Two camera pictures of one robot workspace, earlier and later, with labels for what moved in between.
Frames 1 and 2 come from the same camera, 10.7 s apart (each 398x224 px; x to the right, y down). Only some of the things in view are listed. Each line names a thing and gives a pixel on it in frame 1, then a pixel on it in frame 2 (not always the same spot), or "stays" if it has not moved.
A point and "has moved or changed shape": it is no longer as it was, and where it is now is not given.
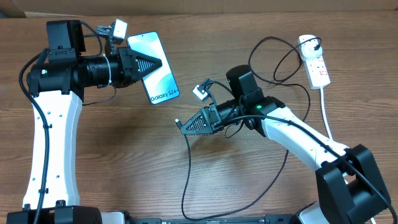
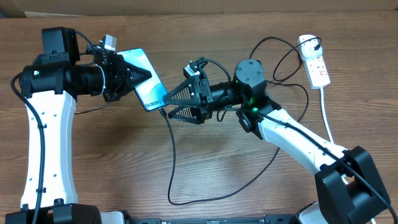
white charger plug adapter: (311, 49) stays
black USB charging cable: (284, 158) to (283, 81)
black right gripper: (211, 127) to (199, 87)
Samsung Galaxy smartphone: (160, 85) has moved or changed shape
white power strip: (317, 73) stays
